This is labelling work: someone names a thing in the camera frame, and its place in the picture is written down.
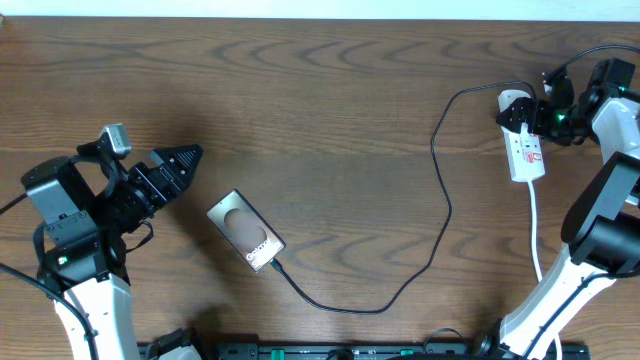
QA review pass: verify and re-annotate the white power strip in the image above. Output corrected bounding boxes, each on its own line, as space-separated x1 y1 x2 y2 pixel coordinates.
502 124 545 183

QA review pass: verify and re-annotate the smartphone with bronze back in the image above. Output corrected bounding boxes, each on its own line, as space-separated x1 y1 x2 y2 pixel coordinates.
206 189 286 272

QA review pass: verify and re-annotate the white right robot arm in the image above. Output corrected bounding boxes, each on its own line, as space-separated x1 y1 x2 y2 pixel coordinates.
484 58 639 359

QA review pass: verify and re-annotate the black charging cable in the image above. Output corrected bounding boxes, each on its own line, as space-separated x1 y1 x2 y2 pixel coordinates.
269 80 538 316

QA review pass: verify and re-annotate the white USB charger adapter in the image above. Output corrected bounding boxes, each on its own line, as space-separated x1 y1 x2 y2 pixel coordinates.
498 89 530 112

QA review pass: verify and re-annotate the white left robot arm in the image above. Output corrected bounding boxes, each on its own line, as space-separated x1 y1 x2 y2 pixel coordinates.
21 141 206 359

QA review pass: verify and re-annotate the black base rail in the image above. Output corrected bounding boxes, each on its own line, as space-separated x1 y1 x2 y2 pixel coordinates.
137 327 591 360

